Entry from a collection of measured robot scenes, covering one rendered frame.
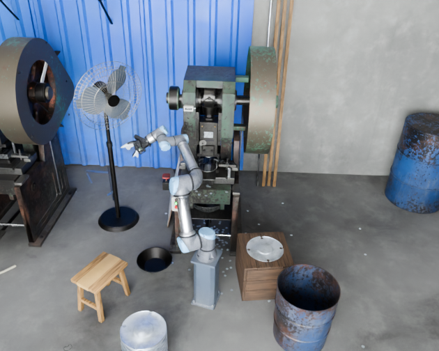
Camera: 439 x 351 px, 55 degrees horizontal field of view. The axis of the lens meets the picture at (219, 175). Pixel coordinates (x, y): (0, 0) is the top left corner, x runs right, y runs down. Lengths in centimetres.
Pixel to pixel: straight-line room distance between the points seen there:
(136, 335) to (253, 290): 100
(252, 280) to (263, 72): 153
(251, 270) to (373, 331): 100
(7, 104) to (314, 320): 253
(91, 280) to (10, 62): 162
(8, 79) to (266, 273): 229
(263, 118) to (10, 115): 177
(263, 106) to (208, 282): 132
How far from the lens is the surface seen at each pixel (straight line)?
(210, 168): 344
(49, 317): 349
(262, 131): 299
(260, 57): 307
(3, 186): 394
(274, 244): 339
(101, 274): 322
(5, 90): 329
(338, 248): 403
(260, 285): 332
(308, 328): 293
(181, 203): 282
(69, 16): 456
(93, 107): 345
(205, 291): 324
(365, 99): 478
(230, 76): 331
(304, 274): 314
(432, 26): 475
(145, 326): 286
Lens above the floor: 256
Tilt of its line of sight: 32 degrees down
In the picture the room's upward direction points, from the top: 2 degrees clockwise
